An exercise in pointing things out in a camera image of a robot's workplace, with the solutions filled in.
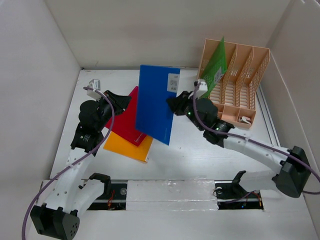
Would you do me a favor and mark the magenta clip file folder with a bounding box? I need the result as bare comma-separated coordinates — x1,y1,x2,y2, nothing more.
112,86,147,147

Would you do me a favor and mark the peach plastic file organizer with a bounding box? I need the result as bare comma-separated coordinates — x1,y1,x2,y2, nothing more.
208,42,270,129

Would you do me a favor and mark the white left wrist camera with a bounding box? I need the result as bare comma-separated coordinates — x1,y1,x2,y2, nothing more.
86,79,101,100

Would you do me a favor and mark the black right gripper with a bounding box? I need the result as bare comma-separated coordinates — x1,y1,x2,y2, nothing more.
166,90,205,131

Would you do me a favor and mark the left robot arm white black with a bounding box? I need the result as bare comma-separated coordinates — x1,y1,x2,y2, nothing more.
30,87,132,240

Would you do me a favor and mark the blue clip file folder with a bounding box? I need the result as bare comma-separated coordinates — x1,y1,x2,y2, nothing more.
135,64,180,145

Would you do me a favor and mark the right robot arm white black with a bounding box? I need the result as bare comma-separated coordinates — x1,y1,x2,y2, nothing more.
166,91,312,198

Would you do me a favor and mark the orange book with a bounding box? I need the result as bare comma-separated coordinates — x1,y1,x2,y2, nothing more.
103,132,153,163

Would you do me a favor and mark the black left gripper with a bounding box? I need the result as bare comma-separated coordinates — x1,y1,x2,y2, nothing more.
95,90,131,131

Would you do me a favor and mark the green clip file folder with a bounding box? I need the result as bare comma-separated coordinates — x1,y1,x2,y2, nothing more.
200,37,227,98

